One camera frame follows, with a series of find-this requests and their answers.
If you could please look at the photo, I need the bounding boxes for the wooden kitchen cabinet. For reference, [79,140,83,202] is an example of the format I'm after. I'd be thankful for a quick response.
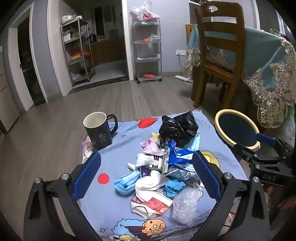
[90,38,126,65]

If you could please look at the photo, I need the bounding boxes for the blue plastic packet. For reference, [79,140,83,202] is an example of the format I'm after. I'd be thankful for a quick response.
[165,141,197,167]
[114,170,141,195]

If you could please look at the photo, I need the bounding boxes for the white rice cooker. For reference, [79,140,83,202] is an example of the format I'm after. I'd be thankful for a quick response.
[61,15,77,25]

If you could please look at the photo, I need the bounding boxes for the blue cartoon printed blanket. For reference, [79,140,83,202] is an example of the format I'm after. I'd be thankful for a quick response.
[80,110,249,241]

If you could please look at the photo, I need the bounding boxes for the white power strip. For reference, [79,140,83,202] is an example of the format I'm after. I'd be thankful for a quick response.
[174,75,193,85]

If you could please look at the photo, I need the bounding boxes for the metal shelf rack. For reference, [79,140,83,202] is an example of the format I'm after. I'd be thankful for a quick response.
[60,17,96,87]

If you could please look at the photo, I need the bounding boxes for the pink crumpled wrapper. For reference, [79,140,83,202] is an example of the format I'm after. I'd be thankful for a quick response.
[139,139,162,156]

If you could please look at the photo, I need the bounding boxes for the grey rolling cart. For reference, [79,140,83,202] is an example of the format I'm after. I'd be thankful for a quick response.
[131,19,163,84]

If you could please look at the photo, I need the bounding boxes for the clear printed wrapper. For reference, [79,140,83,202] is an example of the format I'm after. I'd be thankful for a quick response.
[168,163,200,182]

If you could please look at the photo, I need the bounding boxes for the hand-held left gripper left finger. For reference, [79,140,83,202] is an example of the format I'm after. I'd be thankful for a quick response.
[23,152,102,241]

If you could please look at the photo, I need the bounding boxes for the grey drawer cabinet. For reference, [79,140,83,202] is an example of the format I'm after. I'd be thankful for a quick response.
[0,53,20,135]

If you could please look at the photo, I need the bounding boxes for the wooden chair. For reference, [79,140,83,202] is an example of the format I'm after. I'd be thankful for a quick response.
[193,1,247,109]

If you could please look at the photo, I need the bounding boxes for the plastic bags pile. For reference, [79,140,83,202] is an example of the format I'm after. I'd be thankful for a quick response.
[131,1,160,22]

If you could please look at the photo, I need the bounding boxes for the black plastic bag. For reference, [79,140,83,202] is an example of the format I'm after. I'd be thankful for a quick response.
[159,111,199,149]

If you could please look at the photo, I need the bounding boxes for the blue face mask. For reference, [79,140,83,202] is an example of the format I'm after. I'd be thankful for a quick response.
[185,134,201,152]

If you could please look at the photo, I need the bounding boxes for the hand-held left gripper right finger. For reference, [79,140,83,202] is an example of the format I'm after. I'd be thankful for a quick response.
[192,150,271,241]

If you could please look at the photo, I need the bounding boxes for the white medicine box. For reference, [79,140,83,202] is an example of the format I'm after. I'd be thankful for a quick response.
[141,153,167,172]

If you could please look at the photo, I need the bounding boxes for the blue crumpled wrapper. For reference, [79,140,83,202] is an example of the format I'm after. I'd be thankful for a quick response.
[165,179,186,197]

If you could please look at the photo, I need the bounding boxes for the black ceramic mug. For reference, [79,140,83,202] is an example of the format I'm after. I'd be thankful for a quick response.
[83,112,119,151]

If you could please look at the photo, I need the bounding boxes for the yellow rimmed trash bin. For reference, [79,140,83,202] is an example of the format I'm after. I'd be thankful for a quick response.
[214,109,262,153]

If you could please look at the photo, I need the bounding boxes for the clear plastic bag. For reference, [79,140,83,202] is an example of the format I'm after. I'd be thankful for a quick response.
[171,185,203,224]

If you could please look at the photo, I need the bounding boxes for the white crumpled tissue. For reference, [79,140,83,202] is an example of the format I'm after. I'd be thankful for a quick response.
[135,173,167,197]
[126,154,151,172]

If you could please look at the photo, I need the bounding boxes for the red and white wrapper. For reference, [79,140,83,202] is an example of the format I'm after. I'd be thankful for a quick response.
[130,192,173,219]

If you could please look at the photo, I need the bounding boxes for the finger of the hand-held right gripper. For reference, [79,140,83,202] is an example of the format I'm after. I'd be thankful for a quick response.
[257,133,290,152]
[233,144,261,163]

